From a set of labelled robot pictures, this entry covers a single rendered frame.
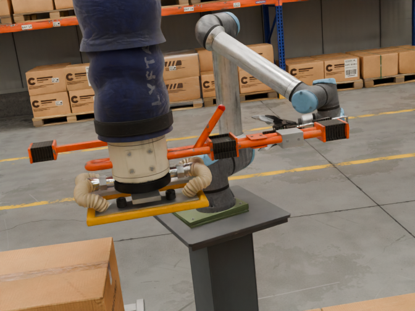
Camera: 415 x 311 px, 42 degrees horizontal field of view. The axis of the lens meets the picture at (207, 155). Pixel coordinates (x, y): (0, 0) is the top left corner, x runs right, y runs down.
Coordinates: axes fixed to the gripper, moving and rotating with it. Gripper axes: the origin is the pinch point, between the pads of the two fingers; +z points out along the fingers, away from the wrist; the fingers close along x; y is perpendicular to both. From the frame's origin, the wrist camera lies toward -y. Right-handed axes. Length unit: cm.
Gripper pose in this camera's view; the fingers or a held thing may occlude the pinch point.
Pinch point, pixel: (254, 133)
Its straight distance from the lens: 228.0
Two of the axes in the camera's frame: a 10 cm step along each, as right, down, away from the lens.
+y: -1.1, 2.9, -9.5
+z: -9.7, 1.7, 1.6
